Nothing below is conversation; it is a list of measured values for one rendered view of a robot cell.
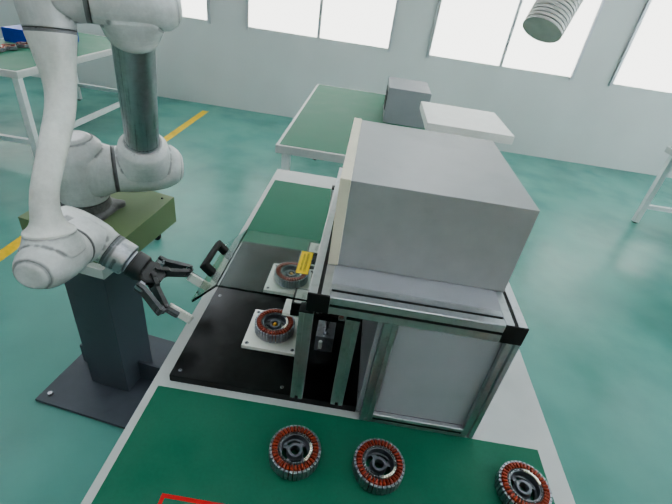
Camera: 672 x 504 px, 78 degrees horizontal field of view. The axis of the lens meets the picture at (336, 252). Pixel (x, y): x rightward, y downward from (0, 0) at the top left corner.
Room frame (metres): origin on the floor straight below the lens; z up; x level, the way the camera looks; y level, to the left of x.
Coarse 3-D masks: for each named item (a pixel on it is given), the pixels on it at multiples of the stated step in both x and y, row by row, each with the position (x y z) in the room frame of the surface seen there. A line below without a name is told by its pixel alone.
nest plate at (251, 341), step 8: (256, 312) 0.92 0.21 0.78; (296, 320) 0.92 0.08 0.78; (248, 328) 0.85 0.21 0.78; (296, 328) 0.88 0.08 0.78; (248, 336) 0.82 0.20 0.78; (256, 336) 0.83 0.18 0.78; (248, 344) 0.79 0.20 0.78; (256, 344) 0.80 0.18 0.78; (264, 344) 0.80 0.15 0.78; (272, 344) 0.81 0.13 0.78; (280, 344) 0.81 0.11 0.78; (288, 344) 0.82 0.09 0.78; (272, 352) 0.79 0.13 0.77; (280, 352) 0.79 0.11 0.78; (288, 352) 0.79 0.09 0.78
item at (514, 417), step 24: (264, 192) 1.78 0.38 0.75; (216, 288) 1.04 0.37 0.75; (168, 360) 0.73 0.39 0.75; (168, 384) 0.66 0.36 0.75; (192, 384) 0.67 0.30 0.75; (504, 384) 0.82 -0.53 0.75; (528, 384) 0.84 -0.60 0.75; (144, 408) 0.58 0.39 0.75; (312, 408) 0.65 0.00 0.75; (504, 408) 0.74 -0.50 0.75; (528, 408) 0.75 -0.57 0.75; (480, 432) 0.66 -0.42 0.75; (504, 432) 0.67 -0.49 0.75; (528, 432) 0.68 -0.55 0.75; (552, 456) 0.62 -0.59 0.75; (96, 480) 0.41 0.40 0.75; (552, 480) 0.56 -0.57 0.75
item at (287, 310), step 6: (288, 300) 0.88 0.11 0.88; (294, 300) 0.84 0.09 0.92; (288, 306) 0.86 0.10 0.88; (294, 306) 0.83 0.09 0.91; (282, 312) 0.83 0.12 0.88; (288, 312) 0.84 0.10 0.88; (294, 312) 0.83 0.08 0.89; (318, 312) 0.83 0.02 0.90; (318, 318) 0.83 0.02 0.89; (324, 318) 0.83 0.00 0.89; (330, 318) 0.83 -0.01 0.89; (336, 318) 0.83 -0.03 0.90; (324, 330) 0.84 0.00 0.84
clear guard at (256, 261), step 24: (240, 240) 0.87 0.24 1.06; (264, 240) 0.88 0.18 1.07; (288, 240) 0.90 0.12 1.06; (312, 240) 0.92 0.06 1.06; (216, 264) 0.81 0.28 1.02; (240, 264) 0.77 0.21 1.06; (264, 264) 0.78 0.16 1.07; (288, 264) 0.80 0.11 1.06; (312, 264) 0.81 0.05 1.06; (240, 288) 0.68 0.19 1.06; (264, 288) 0.70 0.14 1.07; (288, 288) 0.71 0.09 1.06
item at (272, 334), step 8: (264, 312) 0.89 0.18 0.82; (272, 312) 0.90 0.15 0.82; (280, 312) 0.90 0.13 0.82; (256, 320) 0.86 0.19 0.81; (264, 320) 0.87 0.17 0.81; (272, 320) 0.87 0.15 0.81; (280, 320) 0.89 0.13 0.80; (288, 320) 0.87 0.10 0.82; (256, 328) 0.83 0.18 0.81; (264, 328) 0.83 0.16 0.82; (272, 328) 0.85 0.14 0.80; (280, 328) 0.86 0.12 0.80; (288, 328) 0.84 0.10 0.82; (264, 336) 0.81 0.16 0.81; (272, 336) 0.81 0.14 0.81; (280, 336) 0.81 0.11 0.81; (288, 336) 0.83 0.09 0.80
